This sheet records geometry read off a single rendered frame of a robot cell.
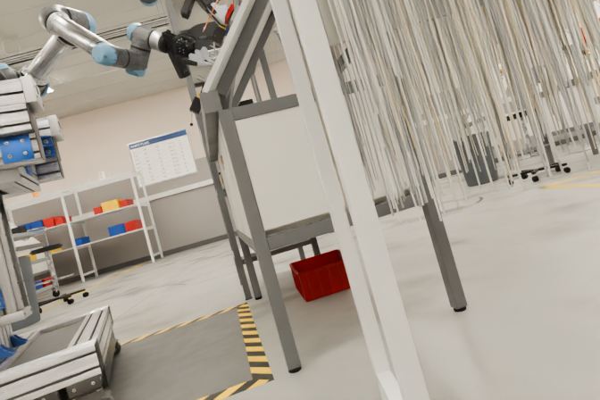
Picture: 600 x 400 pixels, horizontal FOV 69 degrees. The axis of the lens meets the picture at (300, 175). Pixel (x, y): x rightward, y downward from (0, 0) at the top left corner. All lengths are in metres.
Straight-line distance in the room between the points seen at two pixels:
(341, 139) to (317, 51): 0.12
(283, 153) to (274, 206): 0.16
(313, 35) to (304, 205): 0.80
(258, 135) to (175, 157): 8.04
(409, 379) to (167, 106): 9.14
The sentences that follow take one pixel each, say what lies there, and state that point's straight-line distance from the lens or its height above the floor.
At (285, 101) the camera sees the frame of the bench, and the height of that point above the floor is 0.78.
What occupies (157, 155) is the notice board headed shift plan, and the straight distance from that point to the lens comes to 9.44.
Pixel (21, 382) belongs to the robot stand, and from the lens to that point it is 1.58.
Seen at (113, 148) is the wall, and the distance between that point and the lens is 9.79.
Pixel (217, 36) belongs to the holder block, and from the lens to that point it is 1.72.
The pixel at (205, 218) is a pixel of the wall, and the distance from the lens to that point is 9.20.
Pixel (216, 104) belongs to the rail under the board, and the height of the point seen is 0.82.
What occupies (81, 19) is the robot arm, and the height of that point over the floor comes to 1.43.
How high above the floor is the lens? 0.50
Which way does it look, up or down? 2 degrees up
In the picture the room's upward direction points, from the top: 16 degrees counter-clockwise
